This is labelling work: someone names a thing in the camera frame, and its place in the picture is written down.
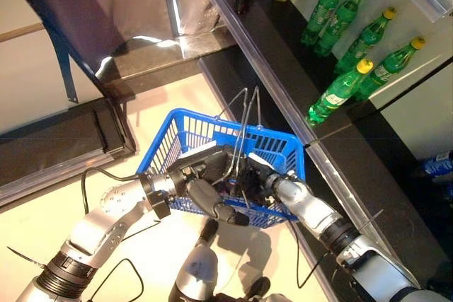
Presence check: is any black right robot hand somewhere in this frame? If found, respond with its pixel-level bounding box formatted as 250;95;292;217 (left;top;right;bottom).
229;154;281;207

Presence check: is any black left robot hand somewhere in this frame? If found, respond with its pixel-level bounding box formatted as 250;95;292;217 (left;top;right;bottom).
171;140;251;227

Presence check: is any blue plastic shopping basket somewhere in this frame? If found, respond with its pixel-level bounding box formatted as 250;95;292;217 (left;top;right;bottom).
136;86;307;229

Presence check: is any grey robot left leg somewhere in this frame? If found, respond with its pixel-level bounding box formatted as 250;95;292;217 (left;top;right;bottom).
168;218;221;302

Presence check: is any green soda bottle yellow cap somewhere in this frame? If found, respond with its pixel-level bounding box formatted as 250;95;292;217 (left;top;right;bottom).
314;0;369;58
355;35;426;103
300;0;350;47
334;6;398;76
306;57;375;127

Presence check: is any grey stone plinth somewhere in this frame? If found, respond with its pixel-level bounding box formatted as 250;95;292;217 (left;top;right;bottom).
94;25;239;88

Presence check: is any beige shelving back panel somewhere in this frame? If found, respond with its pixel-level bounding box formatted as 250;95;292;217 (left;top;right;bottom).
0;0;104;137

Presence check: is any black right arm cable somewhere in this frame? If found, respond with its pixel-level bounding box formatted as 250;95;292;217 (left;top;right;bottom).
294;223;333;289

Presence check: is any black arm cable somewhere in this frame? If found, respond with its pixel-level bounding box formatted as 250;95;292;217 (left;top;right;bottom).
294;223;333;289
80;166;145;302

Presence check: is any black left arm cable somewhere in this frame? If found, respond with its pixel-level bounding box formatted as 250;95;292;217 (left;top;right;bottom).
80;166;145;302

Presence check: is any black metal shelf bracket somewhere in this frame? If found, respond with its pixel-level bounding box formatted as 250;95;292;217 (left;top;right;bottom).
44;21;108;105

